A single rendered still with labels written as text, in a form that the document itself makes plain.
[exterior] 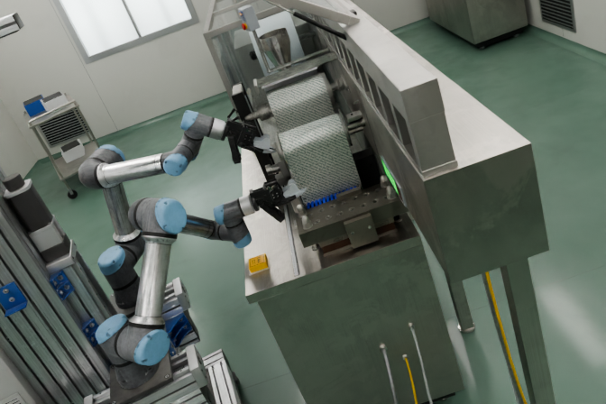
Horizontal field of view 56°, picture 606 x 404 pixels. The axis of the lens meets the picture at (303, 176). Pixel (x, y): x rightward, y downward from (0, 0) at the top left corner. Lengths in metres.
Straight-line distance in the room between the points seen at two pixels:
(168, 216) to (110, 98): 6.18
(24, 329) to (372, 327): 1.24
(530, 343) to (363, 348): 0.76
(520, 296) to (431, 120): 0.62
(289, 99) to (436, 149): 1.12
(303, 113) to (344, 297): 0.74
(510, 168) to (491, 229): 0.16
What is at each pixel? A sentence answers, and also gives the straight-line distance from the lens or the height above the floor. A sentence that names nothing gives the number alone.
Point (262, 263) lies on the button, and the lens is 2.17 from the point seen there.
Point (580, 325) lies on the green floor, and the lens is 2.93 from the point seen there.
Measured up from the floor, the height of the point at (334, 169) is 1.13.
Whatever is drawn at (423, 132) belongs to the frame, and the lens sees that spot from 1.25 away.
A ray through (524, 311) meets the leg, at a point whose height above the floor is 0.91.
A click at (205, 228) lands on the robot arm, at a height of 1.08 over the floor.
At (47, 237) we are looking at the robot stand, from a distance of 2.15.
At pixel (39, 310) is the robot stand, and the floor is 1.14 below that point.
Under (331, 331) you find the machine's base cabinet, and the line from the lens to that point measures 2.23.
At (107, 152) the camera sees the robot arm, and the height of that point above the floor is 1.43.
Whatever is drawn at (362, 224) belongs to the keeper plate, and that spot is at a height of 0.99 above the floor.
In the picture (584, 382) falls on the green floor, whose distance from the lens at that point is 2.72.
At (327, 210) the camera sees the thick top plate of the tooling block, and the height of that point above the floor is 1.03.
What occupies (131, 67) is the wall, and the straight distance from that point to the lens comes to 7.86.
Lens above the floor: 2.08
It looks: 26 degrees down
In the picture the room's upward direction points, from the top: 21 degrees counter-clockwise
